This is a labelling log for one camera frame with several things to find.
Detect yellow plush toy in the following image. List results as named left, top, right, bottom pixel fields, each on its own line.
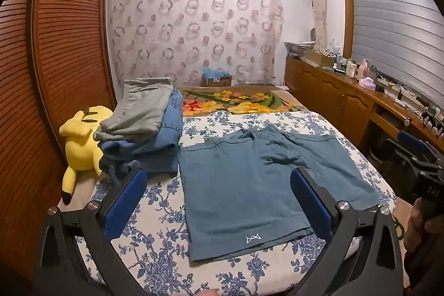
left=59, top=105, right=113, bottom=206

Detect person's right forearm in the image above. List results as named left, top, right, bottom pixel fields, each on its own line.
left=404, top=237, right=444, bottom=296

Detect blue floral bed sheet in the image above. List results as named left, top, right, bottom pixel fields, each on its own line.
left=74, top=110, right=398, bottom=296

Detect folded blue denim jeans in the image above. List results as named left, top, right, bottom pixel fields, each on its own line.
left=98, top=88, right=184, bottom=184

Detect open brown cardboard box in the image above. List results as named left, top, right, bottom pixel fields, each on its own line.
left=304, top=48, right=337, bottom=68

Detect beige wrapped pipe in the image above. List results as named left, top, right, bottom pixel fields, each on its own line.
left=308, top=0, right=328, bottom=51

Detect folded grey pants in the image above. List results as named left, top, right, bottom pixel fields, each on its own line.
left=94, top=77, right=174, bottom=143

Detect grey window blind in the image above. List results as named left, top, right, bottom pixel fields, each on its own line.
left=347, top=0, right=444, bottom=109

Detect wooden louvered wardrobe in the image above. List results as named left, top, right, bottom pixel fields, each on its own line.
left=0, top=0, right=117, bottom=283

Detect light blue cloth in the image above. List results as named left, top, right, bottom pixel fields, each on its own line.
left=203, top=66, right=228, bottom=78

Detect person's right hand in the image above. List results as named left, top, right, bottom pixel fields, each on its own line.
left=403, top=197, right=432, bottom=253

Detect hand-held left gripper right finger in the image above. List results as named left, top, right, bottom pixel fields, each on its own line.
left=289, top=167, right=407, bottom=296

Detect ring patterned sheer curtain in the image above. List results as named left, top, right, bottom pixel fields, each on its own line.
left=106, top=0, right=285, bottom=88

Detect beige flowered blanket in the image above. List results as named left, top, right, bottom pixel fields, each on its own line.
left=180, top=86, right=307, bottom=116

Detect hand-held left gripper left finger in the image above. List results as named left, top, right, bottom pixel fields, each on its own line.
left=35, top=167, right=150, bottom=296

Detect teal short pants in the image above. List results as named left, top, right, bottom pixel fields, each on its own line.
left=178, top=125, right=380, bottom=264

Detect small cardboard box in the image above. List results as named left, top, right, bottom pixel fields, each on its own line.
left=201, top=74, right=233, bottom=88

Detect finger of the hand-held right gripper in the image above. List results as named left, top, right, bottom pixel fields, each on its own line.
left=382, top=139, right=422, bottom=180
left=397, top=130, right=438, bottom=160

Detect long wooden cabinet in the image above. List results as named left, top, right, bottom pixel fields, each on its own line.
left=284, top=55, right=444, bottom=158

